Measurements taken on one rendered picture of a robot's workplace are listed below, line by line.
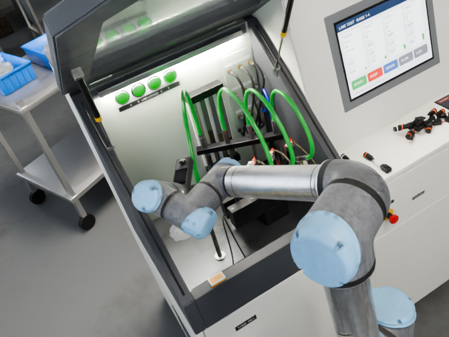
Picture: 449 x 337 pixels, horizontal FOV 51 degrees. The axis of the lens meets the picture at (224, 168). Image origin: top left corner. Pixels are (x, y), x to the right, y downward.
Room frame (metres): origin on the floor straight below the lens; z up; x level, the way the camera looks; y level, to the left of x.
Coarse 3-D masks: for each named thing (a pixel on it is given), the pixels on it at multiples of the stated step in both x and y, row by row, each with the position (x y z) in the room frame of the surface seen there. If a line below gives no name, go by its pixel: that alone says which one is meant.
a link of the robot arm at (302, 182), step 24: (216, 168) 0.88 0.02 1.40; (240, 168) 0.83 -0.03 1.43; (264, 168) 0.78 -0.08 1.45; (288, 168) 0.73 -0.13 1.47; (312, 168) 0.69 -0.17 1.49; (336, 168) 0.64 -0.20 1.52; (360, 168) 0.60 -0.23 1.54; (216, 192) 0.82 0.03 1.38; (240, 192) 0.79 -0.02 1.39; (264, 192) 0.74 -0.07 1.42; (288, 192) 0.70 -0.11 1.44; (312, 192) 0.66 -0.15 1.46; (384, 192) 0.55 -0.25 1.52
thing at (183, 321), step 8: (144, 248) 1.31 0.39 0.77; (152, 264) 1.29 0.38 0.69; (160, 280) 1.27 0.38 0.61; (168, 296) 1.25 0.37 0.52; (176, 304) 1.03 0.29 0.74; (176, 312) 1.23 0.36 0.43; (184, 320) 1.01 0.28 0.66; (184, 328) 1.16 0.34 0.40; (192, 336) 0.99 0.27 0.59; (200, 336) 0.86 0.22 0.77
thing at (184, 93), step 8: (184, 88) 1.32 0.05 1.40; (184, 96) 1.24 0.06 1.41; (184, 104) 1.20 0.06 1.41; (192, 104) 1.39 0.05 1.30; (184, 112) 1.17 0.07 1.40; (192, 112) 1.39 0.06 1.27; (184, 120) 1.15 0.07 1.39; (184, 128) 1.13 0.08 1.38; (200, 136) 1.40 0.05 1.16; (192, 152) 1.07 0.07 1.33
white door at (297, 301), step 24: (288, 288) 0.98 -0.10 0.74; (312, 288) 1.01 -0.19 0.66; (240, 312) 0.91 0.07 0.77; (264, 312) 0.94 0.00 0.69; (288, 312) 0.97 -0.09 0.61; (312, 312) 1.00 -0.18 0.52; (216, 336) 0.88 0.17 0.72; (240, 336) 0.90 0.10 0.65; (264, 336) 0.93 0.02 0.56; (288, 336) 0.96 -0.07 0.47; (312, 336) 1.00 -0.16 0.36
